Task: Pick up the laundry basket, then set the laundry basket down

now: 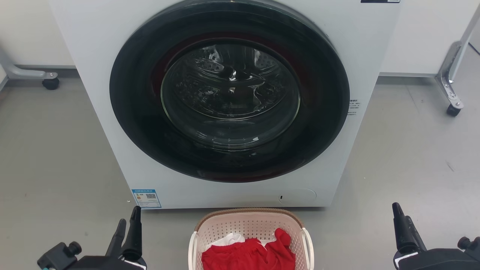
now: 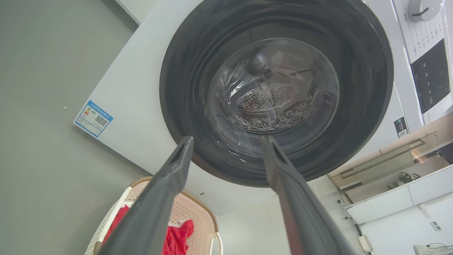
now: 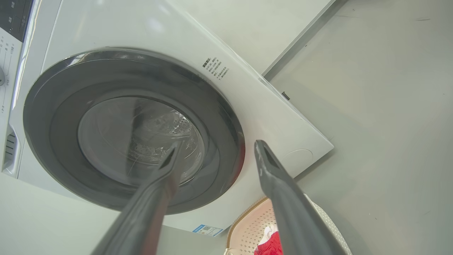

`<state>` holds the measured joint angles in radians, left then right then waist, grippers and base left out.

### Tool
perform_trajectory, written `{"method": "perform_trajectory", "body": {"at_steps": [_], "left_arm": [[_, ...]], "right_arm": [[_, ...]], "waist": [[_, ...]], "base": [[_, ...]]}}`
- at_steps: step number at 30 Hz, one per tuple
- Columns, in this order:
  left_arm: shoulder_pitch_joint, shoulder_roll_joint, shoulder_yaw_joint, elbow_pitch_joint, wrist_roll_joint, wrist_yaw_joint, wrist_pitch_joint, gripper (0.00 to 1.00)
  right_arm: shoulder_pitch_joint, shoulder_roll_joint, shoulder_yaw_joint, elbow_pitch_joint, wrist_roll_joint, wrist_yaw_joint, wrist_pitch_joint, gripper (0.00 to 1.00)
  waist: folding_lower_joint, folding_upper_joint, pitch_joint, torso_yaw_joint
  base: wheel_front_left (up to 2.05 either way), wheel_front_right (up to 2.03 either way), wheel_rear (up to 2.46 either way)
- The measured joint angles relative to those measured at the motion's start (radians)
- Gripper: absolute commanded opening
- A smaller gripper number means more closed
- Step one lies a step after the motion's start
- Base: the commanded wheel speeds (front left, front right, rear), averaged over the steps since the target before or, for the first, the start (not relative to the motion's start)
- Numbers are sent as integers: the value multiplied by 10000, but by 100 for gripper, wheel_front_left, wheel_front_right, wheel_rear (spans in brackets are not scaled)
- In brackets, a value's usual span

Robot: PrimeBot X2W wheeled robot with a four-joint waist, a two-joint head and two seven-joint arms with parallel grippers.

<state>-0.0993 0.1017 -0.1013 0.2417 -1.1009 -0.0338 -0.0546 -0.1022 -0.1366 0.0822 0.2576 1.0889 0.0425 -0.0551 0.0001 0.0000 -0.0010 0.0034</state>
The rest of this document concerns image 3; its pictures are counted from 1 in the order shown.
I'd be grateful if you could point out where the round white filter cover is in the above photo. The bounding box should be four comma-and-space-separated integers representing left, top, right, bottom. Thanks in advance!
283, 149, 314, 175

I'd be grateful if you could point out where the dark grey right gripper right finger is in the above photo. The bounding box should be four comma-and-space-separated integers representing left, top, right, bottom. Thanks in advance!
254, 140, 349, 255

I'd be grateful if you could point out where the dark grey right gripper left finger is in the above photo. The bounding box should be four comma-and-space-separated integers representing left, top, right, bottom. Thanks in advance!
90, 141, 183, 255

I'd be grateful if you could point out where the white garment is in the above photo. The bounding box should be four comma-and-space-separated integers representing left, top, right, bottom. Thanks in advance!
258, 227, 279, 245

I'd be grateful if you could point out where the blue energy label sticker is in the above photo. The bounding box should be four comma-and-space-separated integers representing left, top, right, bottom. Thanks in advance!
192, 224, 224, 237

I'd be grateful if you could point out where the dark round washing machine door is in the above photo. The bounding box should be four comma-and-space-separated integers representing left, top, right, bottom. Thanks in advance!
23, 48, 246, 215

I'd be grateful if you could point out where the cream perforated plastic laundry basket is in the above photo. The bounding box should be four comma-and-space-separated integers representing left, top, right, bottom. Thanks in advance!
224, 194, 352, 255

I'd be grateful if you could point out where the black washer control panel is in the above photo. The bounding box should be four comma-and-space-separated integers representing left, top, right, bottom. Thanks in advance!
0, 0, 34, 43

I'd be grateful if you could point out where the red garment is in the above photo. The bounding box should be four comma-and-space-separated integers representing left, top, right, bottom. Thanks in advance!
254, 231, 283, 255

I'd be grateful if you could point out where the white front-load washing machine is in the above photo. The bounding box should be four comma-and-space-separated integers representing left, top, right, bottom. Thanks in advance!
0, 0, 335, 237

